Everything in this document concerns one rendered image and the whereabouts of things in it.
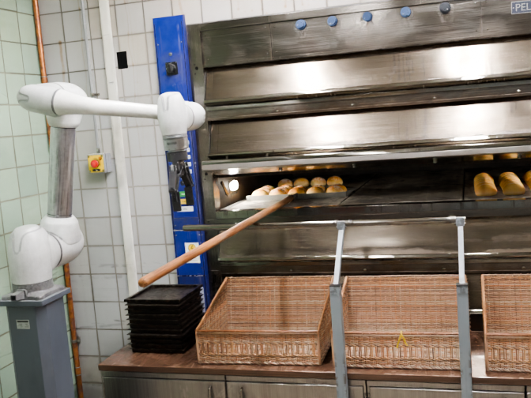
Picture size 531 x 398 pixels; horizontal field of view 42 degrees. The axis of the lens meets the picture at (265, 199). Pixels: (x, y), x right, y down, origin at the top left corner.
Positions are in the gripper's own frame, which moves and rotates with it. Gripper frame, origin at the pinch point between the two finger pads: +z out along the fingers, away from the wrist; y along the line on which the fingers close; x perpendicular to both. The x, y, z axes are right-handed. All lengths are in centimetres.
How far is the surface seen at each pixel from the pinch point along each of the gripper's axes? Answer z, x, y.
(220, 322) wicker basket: 66, -14, -65
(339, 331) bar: 58, 49, -22
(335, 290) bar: 41, 49, -23
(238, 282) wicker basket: 51, -8, -81
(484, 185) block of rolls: 15, 113, -97
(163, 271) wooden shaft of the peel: 13, 9, 48
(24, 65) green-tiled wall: -68, -105, -78
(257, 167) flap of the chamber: -6, 11, -71
